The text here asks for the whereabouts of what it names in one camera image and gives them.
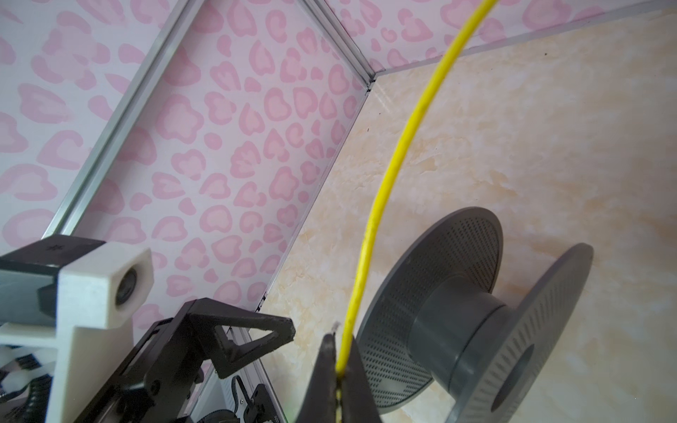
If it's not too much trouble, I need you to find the aluminium frame diagonal strut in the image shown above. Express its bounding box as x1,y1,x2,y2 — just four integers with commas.
43,0,205,238

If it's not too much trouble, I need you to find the yellow cable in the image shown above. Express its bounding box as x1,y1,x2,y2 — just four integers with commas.
335,0,499,423

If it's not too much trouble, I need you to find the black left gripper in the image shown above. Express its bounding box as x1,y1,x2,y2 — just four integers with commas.
75,298,295,422

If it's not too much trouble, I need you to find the dark grey cable spool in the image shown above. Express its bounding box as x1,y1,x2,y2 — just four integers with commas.
357,207,594,422

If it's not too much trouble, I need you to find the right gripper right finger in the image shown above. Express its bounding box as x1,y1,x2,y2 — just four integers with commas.
340,339,382,423

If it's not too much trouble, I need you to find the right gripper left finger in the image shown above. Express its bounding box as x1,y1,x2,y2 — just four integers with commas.
296,333,337,423

